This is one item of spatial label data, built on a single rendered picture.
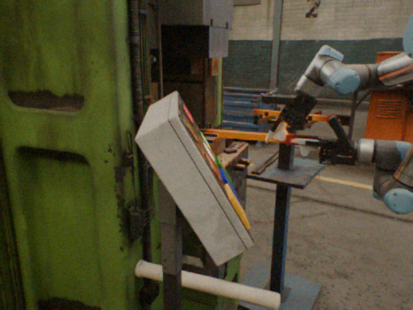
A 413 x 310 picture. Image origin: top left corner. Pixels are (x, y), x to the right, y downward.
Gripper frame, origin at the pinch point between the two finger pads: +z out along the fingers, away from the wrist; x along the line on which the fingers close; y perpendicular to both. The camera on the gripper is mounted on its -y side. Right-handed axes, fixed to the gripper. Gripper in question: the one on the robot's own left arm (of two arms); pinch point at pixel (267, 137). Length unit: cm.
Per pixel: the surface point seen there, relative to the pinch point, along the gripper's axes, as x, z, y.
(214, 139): -6.1, 9.7, -15.3
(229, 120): 360, 120, -76
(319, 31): 767, -35, -72
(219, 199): -70, -7, 2
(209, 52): -12.3, -16.3, -29.7
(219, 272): -15, 48, 13
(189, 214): -72, -3, 0
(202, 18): -17.6, -24.6, -34.9
